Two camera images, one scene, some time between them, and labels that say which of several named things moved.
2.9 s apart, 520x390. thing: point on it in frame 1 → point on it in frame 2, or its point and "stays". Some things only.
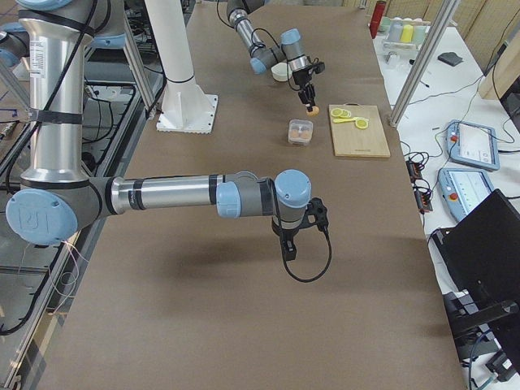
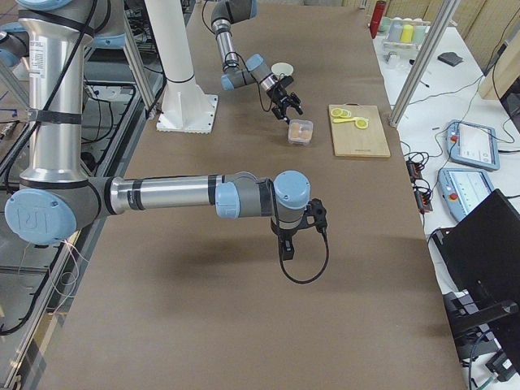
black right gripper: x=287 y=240 stays
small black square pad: x=451 y=58 stays
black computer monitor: x=483 y=249 stays
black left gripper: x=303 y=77 → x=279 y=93
